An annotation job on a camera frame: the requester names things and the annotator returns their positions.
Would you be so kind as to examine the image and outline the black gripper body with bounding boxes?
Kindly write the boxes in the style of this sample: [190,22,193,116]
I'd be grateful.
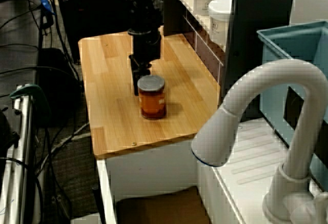
[127,28,162,68]

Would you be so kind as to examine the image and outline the orange beans can grey lid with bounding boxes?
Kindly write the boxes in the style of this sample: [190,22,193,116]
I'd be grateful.
[137,74,167,120]

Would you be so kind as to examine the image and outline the white toy sink unit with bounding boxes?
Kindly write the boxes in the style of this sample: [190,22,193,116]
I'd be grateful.
[96,117,328,224]

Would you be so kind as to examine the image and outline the green metal clamp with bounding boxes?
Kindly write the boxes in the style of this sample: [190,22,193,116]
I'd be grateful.
[9,84,49,118]

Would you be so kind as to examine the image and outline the blue tape tag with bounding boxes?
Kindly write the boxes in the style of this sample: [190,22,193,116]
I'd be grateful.
[40,0,56,16]

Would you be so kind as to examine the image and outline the wide black upright panel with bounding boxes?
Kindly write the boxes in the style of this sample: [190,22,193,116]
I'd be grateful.
[224,0,296,122]

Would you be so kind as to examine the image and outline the teal plastic bin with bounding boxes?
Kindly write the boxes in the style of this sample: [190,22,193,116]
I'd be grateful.
[257,21,328,194]

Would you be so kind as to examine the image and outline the brown flat board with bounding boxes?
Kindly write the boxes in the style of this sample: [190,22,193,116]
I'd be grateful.
[115,185,213,224]

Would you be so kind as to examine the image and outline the black bulky object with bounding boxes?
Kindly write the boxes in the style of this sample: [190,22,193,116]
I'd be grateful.
[0,106,21,158]

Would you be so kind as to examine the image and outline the narrow black upright post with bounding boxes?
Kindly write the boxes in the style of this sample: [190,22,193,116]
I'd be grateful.
[163,0,186,37]

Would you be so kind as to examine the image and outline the grey cable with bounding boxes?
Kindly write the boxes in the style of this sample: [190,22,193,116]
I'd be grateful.
[38,123,90,173]

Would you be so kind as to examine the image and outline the thin black cable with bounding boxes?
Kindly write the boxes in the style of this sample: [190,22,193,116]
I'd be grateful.
[0,43,40,54]
[0,65,80,88]
[0,156,44,224]

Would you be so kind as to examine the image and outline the aluminium frame rail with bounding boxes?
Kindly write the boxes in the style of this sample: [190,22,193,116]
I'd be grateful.
[0,84,35,224]

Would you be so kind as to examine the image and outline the black oven door handle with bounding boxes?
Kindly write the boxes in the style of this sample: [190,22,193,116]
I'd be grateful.
[91,184,106,224]

